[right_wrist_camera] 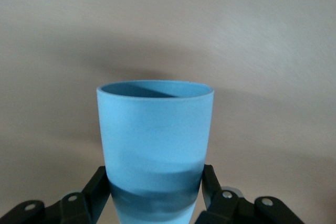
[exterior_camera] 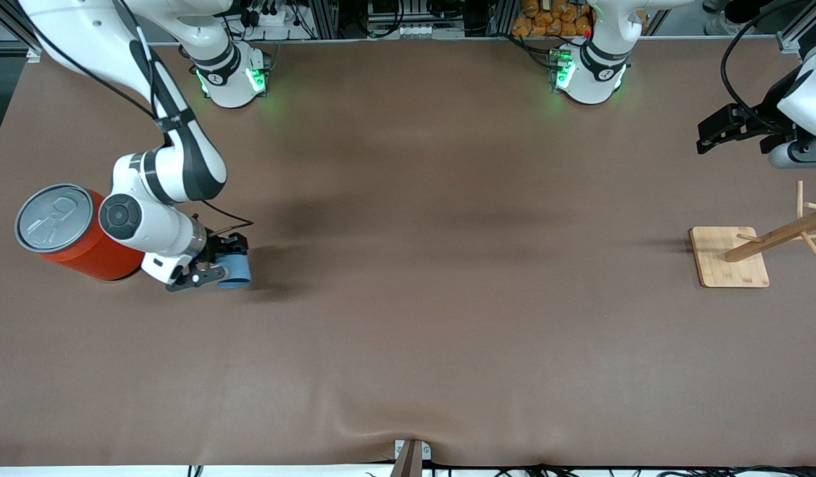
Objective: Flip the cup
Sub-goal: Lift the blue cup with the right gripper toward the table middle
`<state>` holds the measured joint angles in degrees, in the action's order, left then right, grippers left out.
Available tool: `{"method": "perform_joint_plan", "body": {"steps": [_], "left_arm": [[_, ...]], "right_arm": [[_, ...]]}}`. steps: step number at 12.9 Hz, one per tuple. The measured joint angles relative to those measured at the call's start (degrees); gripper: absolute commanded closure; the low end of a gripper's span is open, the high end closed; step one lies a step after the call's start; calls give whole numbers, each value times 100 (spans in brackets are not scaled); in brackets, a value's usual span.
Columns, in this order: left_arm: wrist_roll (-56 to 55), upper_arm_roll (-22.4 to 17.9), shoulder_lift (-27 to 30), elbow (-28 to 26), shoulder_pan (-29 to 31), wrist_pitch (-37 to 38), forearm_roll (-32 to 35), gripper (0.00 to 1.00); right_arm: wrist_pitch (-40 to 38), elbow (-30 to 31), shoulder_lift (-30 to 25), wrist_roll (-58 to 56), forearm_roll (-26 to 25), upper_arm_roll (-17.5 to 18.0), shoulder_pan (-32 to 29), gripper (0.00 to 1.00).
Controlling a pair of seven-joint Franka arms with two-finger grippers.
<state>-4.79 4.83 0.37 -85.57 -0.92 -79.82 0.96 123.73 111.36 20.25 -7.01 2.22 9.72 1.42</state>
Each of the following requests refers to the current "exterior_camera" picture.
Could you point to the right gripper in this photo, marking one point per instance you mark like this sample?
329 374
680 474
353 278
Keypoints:
217 249

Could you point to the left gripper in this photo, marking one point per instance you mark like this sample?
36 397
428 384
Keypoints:
770 111

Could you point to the light blue cup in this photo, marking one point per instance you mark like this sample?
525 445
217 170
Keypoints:
239 273

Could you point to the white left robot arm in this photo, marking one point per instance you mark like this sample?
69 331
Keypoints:
596 79

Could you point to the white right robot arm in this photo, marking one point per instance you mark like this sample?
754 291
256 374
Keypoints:
162 172

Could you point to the bamboo cup rack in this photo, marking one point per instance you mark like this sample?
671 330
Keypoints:
726 265

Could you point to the white shoe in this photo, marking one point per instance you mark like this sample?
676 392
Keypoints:
722 25

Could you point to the orange can grey lid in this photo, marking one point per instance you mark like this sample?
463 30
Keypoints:
59 225

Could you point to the brown table mat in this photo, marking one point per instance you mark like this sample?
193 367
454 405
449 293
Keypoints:
408 331

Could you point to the bag of oranges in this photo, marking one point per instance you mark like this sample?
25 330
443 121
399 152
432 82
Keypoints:
553 20

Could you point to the white power strip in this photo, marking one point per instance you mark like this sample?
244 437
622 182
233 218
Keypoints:
267 16

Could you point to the brown pole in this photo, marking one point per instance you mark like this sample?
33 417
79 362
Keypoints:
408 464

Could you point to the white terminal block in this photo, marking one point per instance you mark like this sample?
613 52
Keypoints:
415 30

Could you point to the grey metal bracket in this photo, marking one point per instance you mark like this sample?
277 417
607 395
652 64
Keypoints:
426 450

